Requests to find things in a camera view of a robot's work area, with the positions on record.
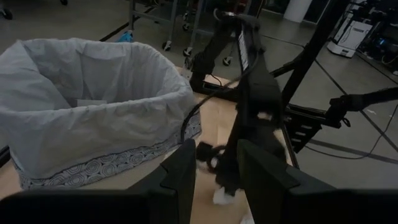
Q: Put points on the white floor machine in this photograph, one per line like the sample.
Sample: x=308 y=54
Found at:
x=351 y=37

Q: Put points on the white round pillar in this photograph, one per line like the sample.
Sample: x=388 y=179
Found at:
x=297 y=9

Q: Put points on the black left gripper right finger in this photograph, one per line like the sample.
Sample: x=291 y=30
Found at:
x=264 y=186

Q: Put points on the grey metal cart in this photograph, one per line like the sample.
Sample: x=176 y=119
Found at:
x=195 y=28
x=132 y=15

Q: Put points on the black aluminium frame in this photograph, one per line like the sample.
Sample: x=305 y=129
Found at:
x=314 y=46

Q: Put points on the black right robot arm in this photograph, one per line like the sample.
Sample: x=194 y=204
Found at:
x=258 y=87

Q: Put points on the grey trash bag liner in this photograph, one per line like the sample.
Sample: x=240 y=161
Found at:
x=93 y=124

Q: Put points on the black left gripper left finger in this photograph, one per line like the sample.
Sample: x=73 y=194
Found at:
x=180 y=174

